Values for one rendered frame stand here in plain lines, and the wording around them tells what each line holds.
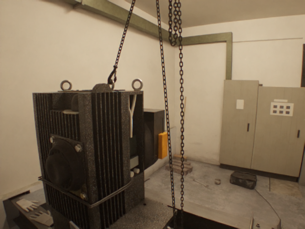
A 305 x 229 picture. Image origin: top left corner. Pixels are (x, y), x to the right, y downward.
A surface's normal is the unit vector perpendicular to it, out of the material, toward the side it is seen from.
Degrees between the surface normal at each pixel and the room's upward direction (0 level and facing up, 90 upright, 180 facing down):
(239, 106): 90
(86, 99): 90
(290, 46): 90
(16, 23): 90
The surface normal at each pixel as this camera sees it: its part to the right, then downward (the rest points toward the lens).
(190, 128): -0.54, 0.13
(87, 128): 0.84, 0.08
